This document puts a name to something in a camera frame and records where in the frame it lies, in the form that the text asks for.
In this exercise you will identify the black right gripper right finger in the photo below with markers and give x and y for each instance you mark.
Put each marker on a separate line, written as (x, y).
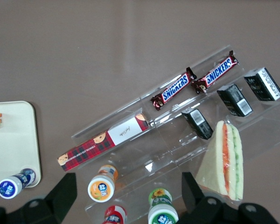
(200, 207)

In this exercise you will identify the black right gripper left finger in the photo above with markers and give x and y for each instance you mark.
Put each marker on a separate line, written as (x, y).
(53, 200)

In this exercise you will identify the beige plastic serving tray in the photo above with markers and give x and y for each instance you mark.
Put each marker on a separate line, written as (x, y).
(11, 144)

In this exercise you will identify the green yogurt drink bottle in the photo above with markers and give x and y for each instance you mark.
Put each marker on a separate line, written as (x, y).
(162, 207)

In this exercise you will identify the blue yogurt drink bottle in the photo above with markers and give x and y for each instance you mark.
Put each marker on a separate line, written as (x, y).
(11, 185)

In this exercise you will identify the orange yogurt drink bottle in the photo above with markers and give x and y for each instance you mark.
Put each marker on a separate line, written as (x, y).
(101, 186)

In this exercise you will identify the red yogurt drink bottle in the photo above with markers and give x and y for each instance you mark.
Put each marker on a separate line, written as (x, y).
(115, 215)

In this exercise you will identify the clear acrylic stepped stand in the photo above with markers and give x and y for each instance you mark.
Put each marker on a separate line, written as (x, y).
(168, 149)

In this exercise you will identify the red plaid cookie box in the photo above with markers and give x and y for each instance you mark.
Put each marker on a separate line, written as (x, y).
(98, 147)

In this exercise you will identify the small black carton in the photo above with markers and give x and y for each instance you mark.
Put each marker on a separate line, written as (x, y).
(198, 123)
(234, 100)
(263, 84)

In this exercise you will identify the Snickers chocolate bar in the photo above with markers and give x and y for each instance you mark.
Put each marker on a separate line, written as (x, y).
(175, 88)
(218, 71)

